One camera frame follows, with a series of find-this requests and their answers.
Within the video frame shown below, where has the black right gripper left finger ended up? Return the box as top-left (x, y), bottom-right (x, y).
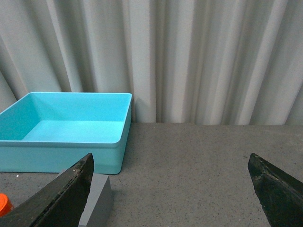
top-left (0, 153), bottom-right (94, 227)

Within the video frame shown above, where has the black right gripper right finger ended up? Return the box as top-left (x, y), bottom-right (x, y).
top-left (248, 153), bottom-right (303, 227)

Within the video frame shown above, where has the gray block with round hole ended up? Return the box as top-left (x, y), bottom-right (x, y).
top-left (44, 171), bottom-right (113, 227)

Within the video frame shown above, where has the orange cylinder with white numbers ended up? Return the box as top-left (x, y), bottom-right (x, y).
top-left (0, 193), bottom-right (14, 217)

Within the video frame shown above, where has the light blue plastic box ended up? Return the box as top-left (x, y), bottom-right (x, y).
top-left (0, 92), bottom-right (132, 175)

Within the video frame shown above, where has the white pleated curtain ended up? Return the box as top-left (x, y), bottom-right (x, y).
top-left (0, 0), bottom-right (303, 125)

